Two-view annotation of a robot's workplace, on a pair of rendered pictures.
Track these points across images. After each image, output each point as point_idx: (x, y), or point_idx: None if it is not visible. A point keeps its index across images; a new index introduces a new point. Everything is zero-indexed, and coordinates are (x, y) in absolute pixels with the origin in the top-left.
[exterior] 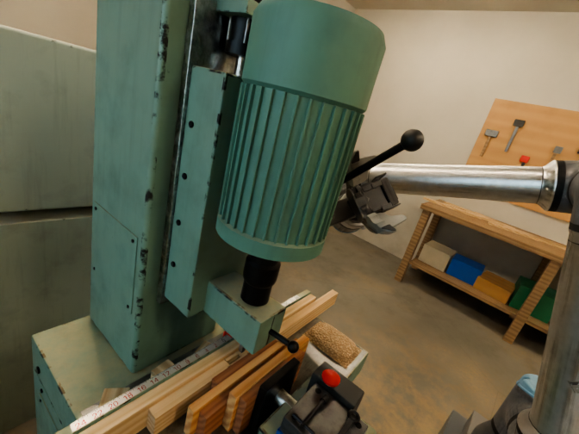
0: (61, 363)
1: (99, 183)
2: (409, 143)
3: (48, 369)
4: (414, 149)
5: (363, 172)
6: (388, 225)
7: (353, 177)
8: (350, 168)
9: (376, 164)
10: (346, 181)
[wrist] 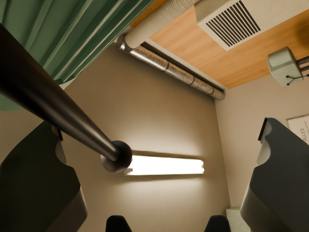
0: None
1: None
2: (122, 141)
3: None
4: (130, 148)
5: (100, 131)
6: (259, 134)
7: (89, 119)
8: (43, 138)
9: (109, 141)
10: (78, 107)
